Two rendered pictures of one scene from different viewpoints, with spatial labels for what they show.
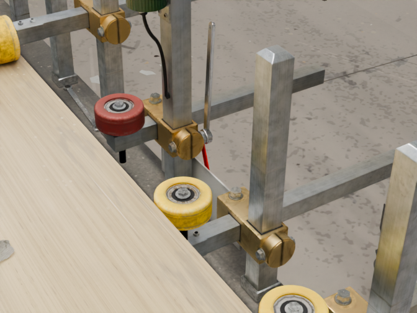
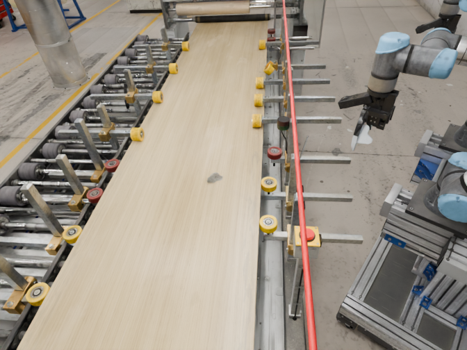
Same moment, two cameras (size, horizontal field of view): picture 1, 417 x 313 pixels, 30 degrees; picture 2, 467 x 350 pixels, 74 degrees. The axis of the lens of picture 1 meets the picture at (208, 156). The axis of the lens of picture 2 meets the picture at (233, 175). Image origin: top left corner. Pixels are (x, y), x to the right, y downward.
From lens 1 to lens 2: 0.71 m
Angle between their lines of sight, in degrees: 32
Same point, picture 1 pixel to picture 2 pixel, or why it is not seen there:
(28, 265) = (222, 184)
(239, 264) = not seen: hidden behind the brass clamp
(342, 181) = (325, 196)
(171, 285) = (247, 203)
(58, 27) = (274, 121)
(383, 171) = (342, 199)
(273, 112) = (292, 171)
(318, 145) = (397, 180)
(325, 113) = (409, 169)
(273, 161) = (292, 183)
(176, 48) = (290, 141)
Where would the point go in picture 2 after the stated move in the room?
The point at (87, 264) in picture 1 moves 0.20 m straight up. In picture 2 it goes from (234, 189) to (231, 158)
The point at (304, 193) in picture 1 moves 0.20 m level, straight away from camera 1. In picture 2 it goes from (310, 195) to (333, 176)
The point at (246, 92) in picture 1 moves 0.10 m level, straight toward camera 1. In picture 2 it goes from (318, 158) to (309, 168)
